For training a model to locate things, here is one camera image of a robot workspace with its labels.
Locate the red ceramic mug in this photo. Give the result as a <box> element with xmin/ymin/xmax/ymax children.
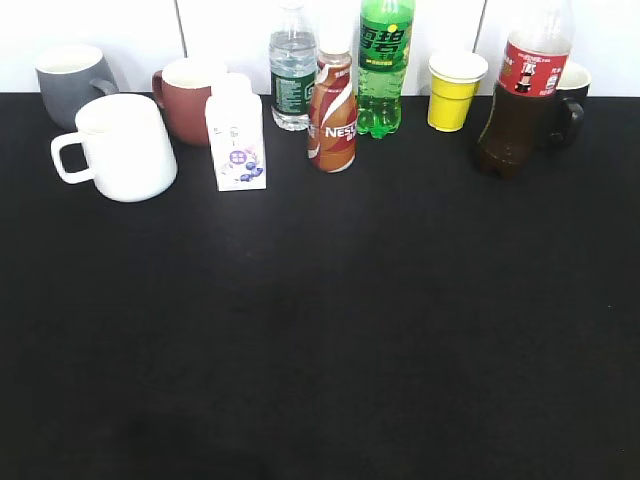
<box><xmin>151</xmin><ymin>58</ymin><xmax>227</xmax><ymax>146</ymax></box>

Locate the white blueberry yogurt bottle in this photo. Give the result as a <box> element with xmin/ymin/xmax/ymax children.
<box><xmin>205</xmin><ymin>72</ymin><xmax>267</xmax><ymax>192</ymax></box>

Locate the cola bottle red label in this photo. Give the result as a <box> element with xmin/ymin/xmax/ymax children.
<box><xmin>474</xmin><ymin>1</ymin><xmax>574</xmax><ymax>178</ymax></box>

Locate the green Sprite bottle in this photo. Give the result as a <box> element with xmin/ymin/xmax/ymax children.
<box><xmin>357</xmin><ymin>0</ymin><xmax>416</xmax><ymax>139</ymax></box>

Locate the black ceramic mug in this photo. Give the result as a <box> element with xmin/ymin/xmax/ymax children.
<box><xmin>537</xmin><ymin>60</ymin><xmax>592</xmax><ymax>150</ymax></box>

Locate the brown Nescafe coffee bottle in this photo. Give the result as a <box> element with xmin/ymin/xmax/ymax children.
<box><xmin>307</xmin><ymin>31</ymin><xmax>358</xmax><ymax>173</ymax></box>

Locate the grey ceramic mug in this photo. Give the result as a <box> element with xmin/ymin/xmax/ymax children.
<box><xmin>35</xmin><ymin>45</ymin><xmax>119</xmax><ymax>131</ymax></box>

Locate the yellow paper cup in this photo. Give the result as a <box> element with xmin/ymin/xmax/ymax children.
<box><xmin>427</xmin><ymin>50</ymin><xmax>489</xmax><ymax>133</ymax></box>

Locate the white ceramic mug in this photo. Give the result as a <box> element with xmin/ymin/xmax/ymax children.
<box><xmin>50</xmin><ymin>93</ymin><xmax>178</xmax><ymax>203</ymax></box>

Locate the clear water bottle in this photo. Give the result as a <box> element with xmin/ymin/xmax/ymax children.
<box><xmin>269</xmin><ymin>1</ymin><xmax>316</xmax><ymax>131</ymax></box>

